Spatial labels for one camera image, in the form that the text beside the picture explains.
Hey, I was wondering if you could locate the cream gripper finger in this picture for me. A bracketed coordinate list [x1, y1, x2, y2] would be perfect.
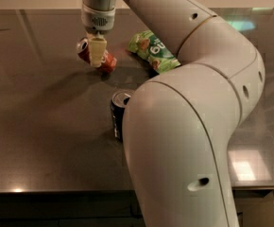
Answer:
[89, 33, 107, 67]

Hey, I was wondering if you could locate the red Coca-Cola can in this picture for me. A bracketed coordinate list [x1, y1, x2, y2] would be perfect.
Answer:
[77, 37, 117, 74]

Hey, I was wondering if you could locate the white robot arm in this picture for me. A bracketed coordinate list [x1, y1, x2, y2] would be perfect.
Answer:
[82, 0, 265, 227]

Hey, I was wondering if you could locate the blue Pepsi can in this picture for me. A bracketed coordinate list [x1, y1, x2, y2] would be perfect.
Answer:
[110, 89, 134, 142]

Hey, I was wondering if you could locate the green chip bag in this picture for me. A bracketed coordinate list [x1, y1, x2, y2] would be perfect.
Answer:
[128, 30, 180, 74]

